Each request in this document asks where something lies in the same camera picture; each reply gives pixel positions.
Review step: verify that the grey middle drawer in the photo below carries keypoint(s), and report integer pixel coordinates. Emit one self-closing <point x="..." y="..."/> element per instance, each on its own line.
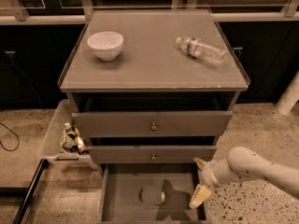
<point x="150" y="154"/>

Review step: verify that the black floor rail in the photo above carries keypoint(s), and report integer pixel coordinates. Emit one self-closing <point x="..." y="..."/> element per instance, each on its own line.
<point x="29" y="192"/>

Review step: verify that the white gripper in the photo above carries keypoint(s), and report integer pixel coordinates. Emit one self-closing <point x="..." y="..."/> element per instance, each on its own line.
<point x="207" y="174"/>

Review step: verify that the grey bottom drawer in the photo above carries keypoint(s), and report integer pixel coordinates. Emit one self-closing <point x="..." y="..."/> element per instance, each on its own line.
<point x="121" y="204"/>

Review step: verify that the grey drawer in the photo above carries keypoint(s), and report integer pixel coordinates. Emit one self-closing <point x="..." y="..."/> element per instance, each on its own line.
<point x="121" y="204"/>
<point x="152" y="124"/>
<point x="150" y="154"/>

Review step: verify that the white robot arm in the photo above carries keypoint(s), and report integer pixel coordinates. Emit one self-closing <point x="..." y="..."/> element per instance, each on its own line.
<point x="242" y="164"/>

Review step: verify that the grey drawer cabinet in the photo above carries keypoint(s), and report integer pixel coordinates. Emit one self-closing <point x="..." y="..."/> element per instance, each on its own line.
<point x="151" y="73"/>

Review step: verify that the bottles in storage bin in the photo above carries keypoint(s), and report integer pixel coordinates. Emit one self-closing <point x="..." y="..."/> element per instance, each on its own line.
<point x="71" y="141"/>

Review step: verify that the metal frame railing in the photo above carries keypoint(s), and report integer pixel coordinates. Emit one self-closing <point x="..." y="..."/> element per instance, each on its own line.
<point x="47" y="11"/>

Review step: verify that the grey top drawer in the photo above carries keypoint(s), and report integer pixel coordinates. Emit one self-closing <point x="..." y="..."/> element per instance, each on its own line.
<point x="152" y="124"/>

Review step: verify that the clear plastic water bottle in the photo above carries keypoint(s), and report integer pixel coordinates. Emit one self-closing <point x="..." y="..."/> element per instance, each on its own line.
<point x="198" y="48"/>

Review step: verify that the white ceramic bowl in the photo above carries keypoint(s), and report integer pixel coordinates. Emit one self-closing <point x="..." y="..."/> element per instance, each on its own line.
<point x="106" y="45"/>

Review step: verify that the clear plastic storage bin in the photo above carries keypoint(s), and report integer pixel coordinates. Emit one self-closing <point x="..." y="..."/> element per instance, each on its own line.
<point x="51" y="148"/>

